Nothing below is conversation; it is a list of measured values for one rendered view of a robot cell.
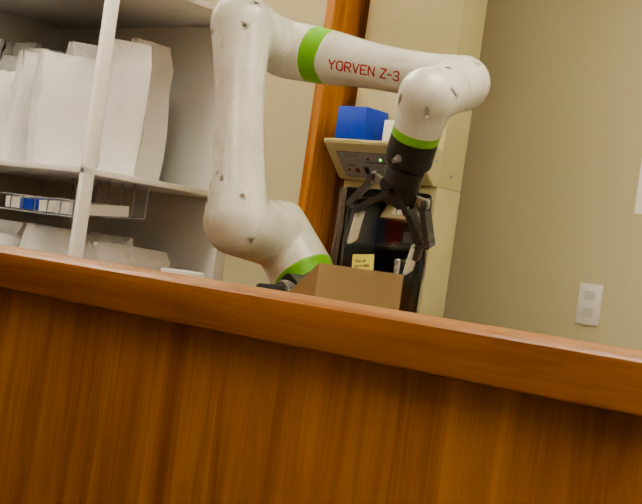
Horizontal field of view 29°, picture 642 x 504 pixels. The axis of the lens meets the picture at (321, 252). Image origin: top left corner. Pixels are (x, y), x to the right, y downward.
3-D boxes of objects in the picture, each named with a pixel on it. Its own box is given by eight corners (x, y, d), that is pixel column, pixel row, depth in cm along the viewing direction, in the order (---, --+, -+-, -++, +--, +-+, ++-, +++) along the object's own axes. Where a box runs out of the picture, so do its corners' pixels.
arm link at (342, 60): (314, 90, 256) (315, 36, 252) (346, 79, 265) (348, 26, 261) (469, 123, 237) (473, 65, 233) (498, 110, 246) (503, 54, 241)
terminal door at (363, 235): (324, 327, 351) (344, 186, 351) (411, 344, 331) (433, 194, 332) (322, 327, 350) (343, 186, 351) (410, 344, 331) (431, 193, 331)
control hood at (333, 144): (343, 179, 352) (348, 144, 352) (438, 187, 331) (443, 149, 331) (317, 173, 343) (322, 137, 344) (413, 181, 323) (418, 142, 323)
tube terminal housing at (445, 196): (374, 348, 371) (410, 91, 372) (465, 366, 350) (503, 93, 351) (320, 345, 352) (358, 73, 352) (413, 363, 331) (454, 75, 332)
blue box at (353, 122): (356, 144, 350) (360, 112, 350) (384, 145, 343) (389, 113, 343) (333, 138, 342) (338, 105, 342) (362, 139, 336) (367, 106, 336)
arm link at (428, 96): (394, 63, 228) (444, 88, 223) (430, 51, 237) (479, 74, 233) (375, 131, 235) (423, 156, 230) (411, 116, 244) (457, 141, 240)
